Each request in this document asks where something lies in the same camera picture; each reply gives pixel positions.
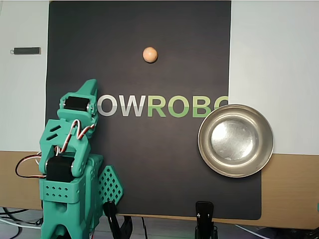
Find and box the black mat with WOWROBO print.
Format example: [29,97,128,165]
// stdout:
[41,0,262,221]

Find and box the thin black cable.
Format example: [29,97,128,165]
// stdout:
[141,216,148,239]

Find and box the black C-clamp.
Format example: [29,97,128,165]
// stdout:
[103,200,135,239]

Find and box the red white black servo wire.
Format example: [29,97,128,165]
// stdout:
[55,120,97,154]

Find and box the white paper sheet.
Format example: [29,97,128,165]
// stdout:
[0,0,50,152]
[229,0,319,155]

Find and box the black USB stick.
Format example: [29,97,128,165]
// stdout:
[9,46,42,56]

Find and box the white cable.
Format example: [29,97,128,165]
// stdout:
[234,224,265,235]
[0,216,43,229]

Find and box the teal gripper with servo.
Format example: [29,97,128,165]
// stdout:
[56,79,100,125]

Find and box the wooden ball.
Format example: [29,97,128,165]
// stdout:
[143,46,159,64]

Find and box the metal bowl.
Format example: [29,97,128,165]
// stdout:
[197,104,275,178]

